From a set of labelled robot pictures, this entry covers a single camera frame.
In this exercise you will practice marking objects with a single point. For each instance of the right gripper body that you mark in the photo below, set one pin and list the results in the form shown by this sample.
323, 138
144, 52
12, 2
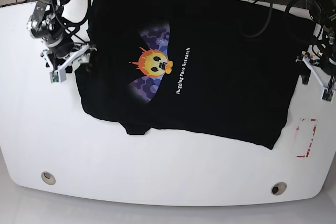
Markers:
74, 51

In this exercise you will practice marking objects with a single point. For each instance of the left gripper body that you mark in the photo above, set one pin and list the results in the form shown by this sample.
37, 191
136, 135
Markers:
321, 68

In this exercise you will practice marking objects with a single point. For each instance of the black graphic t-shirt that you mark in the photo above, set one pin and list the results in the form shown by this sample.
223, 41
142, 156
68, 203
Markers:
219, 67

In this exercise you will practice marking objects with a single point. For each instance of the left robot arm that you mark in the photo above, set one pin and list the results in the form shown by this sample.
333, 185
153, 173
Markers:
323, 45

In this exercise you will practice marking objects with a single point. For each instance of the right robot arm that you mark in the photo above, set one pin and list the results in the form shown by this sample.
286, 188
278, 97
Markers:
59, 35

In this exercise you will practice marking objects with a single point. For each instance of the red tape rectangle marking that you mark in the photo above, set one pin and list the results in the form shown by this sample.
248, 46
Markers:
304, 136

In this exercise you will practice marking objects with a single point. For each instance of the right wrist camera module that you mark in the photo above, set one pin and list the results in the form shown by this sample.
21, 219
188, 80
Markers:
57, 76

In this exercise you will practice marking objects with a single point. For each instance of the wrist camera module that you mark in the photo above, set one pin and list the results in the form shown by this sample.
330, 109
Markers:
327, 94
57, 76

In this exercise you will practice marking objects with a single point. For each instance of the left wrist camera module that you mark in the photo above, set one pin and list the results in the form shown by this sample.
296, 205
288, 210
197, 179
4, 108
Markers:
327, 94

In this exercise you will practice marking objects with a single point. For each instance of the left table cable grommet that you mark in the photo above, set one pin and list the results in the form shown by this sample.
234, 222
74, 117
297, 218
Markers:
48, 178

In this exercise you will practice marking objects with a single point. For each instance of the table cable grommet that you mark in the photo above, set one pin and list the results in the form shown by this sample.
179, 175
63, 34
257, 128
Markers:
279, 188
48, 178

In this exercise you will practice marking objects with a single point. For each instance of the right table cable grommet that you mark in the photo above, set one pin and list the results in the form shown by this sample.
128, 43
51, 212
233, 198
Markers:
279, 188

